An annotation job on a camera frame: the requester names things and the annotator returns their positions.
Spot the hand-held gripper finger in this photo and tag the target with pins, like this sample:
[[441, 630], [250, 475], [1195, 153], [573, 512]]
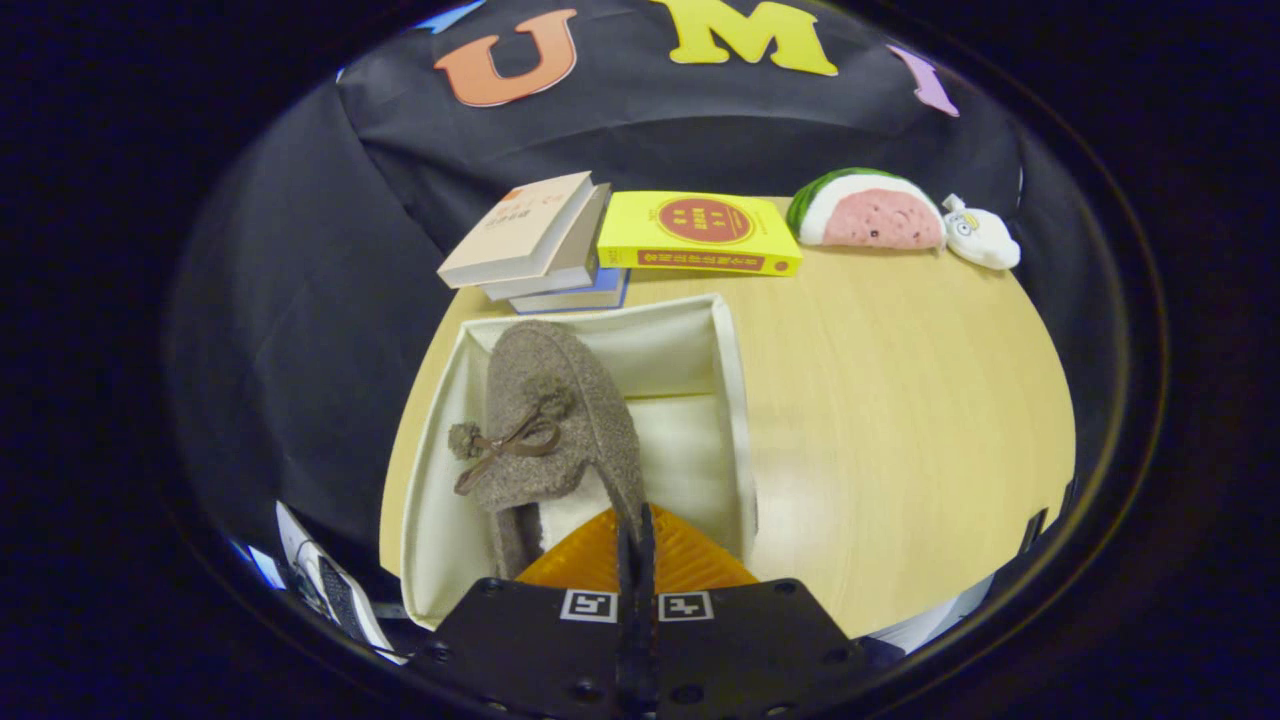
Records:
[[627, 660], [647, 660]]

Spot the beige fabric storage box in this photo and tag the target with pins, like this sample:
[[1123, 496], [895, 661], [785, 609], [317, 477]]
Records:
[[680, 440]]

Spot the brown fuzzy shoe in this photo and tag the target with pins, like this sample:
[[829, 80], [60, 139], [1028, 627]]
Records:
[[560, 370]]

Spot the white flat object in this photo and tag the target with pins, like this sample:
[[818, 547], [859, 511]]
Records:
[[330, 585]]

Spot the blue cover book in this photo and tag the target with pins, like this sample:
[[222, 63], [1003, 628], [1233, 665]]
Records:
[[590, 295]]

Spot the white cover book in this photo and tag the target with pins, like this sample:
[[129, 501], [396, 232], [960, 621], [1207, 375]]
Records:
[[580, 260]]

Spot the black flat object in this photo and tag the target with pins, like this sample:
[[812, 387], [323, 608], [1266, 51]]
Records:
[[1035, 530]]

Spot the yellow book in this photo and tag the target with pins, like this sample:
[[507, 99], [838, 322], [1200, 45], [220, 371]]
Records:
[[640, 230]]

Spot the beige cover book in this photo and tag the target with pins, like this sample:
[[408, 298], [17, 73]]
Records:
[[510, 230]]

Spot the black backdrop cloth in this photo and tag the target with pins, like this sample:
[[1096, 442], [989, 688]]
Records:
[[300, 300]]

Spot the watermelon slice plush toy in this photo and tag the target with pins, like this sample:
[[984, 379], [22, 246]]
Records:
[[880, 220]]

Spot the white plush toy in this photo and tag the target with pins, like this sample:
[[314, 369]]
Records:
[[985, 240]]

